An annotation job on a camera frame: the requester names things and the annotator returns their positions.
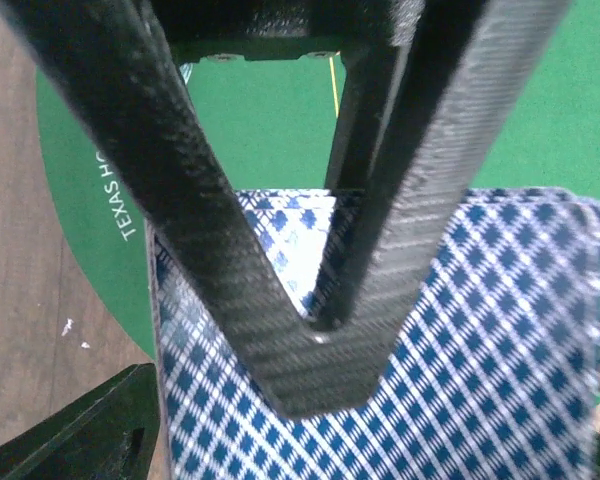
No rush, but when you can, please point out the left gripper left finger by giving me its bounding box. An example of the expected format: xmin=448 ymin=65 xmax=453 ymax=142
xmin=0 ymin=363 xmax=160 ymax=479

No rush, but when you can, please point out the carbon finger of the right gripper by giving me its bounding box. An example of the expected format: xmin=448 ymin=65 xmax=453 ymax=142
xmin=0 ymin=1 xmax=568 ymax=419

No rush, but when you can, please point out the blue playing card deck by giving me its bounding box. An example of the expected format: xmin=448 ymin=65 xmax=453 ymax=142
xmin=148 ymin=188 xmax=600 ymax=479

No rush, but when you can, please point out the round green poker mat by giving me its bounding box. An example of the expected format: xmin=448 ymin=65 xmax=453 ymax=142
xmin=36 ymin=1 xmax=600 ymax=353

